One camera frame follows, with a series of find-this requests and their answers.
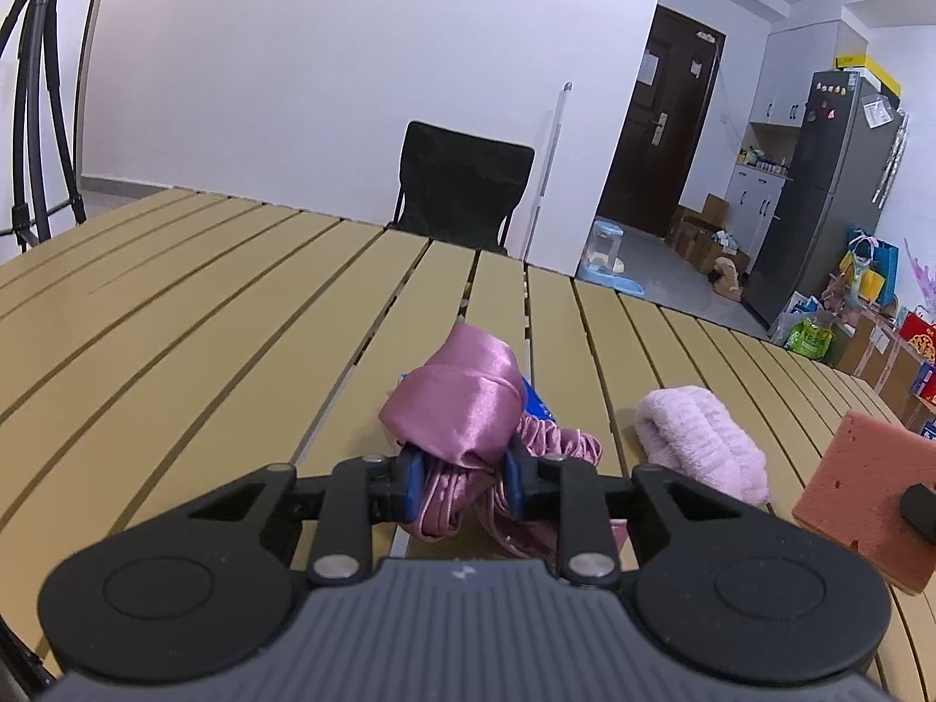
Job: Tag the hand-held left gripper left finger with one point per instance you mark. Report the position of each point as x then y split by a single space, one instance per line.
411 482

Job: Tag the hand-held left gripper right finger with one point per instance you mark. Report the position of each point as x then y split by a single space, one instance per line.
515 486

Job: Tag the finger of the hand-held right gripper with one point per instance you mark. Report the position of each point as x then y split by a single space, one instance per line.
921 504

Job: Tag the pink sponge block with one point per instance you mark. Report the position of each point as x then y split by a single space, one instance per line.
855 504

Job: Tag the blue patterned pouch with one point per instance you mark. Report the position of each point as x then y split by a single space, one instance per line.
540 402

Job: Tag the pink satin cloth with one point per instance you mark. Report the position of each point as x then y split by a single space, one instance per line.
461 395

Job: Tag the pink fluffy towel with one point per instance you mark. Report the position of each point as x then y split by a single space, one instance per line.
695 439

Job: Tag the large taped cardboard box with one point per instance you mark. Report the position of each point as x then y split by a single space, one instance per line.
877 373

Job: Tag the red gift box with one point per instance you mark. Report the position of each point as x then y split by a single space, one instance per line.
920 336

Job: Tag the green bag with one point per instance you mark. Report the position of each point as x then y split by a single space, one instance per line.
808 336

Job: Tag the yellow gift bag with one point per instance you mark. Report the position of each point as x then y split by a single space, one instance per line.
870 284

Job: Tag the blue gift bag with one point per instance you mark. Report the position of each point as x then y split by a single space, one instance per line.
881 263

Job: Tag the blue pet water feeder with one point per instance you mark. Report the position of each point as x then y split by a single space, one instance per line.
603 252

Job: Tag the tan folding camping table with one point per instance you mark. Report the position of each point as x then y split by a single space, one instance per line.
219 292

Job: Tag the tan plush toy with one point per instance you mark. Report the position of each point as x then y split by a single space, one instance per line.
727 278

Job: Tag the open cardboard box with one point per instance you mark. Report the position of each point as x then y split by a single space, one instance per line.
695 245

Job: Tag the grey refrigerator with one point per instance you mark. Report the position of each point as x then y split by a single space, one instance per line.
819 219

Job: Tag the black folding chair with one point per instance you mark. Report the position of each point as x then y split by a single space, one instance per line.
461 175

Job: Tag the small cardboard box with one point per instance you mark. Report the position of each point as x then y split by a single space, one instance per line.
715 208

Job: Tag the white mop pole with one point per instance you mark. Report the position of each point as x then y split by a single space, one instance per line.
553 146

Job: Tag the white base cabinet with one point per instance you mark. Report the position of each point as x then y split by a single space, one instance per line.
749 205

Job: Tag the dark brown door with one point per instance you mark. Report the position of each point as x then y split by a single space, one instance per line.
651 161

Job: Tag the yellow black box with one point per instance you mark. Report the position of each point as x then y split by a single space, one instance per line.
870 73

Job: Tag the white paper notice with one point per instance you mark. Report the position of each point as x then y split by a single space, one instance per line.
648 67

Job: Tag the black tripod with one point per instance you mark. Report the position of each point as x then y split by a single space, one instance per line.
33 88

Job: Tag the purple wall decal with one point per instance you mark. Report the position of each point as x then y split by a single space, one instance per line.
923 278

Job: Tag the white wall cabinet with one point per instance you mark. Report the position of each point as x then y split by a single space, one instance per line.
786 80

